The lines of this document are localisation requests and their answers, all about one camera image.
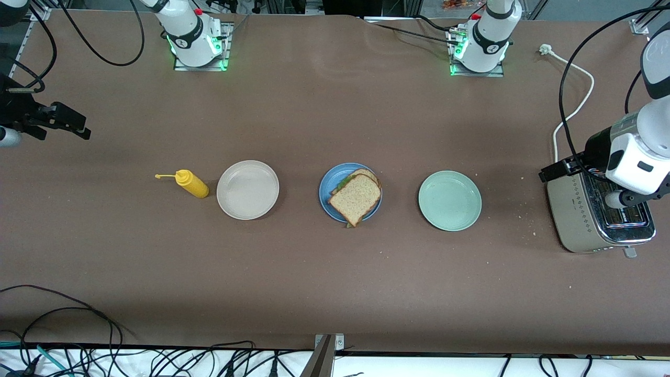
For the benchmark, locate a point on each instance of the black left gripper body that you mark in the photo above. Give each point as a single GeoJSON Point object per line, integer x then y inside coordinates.
{"type": "Point", "coordinates": [596, 148]}

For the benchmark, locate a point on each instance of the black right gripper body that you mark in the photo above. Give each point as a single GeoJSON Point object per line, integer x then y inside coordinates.
{"type": "Point", "coordinates": [17, 111]}

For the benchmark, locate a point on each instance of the yellow mustard squeeze bottle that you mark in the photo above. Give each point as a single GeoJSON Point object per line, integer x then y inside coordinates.
{"type": "Point", "coordinates": [192, 184]}

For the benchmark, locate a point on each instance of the brown toast slice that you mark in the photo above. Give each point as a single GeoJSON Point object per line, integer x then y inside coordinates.
{"type": "Point", "coordinates": [355, 199]}
{"type": "Point", "coordinates": [366, 173]}

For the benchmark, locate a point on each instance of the green lettuce leaf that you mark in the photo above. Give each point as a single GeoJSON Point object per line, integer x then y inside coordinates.
{"type": "Point", "coordinates": [343, 183]}

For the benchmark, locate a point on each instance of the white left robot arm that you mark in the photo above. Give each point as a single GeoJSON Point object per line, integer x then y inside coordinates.
{"type": "Point", "coordinates": [487, 42]}

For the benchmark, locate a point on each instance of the mint green round plate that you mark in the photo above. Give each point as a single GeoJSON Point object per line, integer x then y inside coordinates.
{"type": "Point", "coordinates": [450, 200]}

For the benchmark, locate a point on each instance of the beige round plate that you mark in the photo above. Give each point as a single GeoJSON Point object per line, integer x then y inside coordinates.
{"type": "Point", "coordinates": [247, 189]}

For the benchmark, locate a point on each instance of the blue round plate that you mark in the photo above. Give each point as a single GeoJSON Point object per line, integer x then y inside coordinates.
{"type": "Point", "coordinates": [327, 188]}

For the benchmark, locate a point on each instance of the silver beige toaster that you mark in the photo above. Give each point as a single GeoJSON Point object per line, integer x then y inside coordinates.
{"type": "Point", "coordinates": [568, 220]}

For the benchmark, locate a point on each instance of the black power plug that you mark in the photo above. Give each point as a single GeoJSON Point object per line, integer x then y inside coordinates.
{"type": "Point", "coordinates": [229, 369]}
{"type": "Point", "coordinates": [272, 367]}

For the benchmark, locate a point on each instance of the aluminium side frame rail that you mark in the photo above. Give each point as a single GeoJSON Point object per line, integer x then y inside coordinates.
{"type": "Point", "coordinates": [44, 13]}

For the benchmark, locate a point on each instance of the aluminium corner rail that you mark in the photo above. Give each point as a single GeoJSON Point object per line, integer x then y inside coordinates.
{"type": "Point", "coordinates": [641, 27]}

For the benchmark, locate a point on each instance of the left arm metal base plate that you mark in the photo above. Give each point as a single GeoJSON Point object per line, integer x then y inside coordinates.
{"type": "Point", "coordinates": [460, 74]}

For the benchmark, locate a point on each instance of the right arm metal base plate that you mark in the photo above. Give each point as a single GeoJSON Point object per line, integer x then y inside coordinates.
{"type": "Point", "coordinates": [226, 52]}

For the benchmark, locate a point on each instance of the aluminium table post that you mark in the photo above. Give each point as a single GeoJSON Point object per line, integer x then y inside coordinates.
{"type": "Point", "coordinates": [322, 361]}

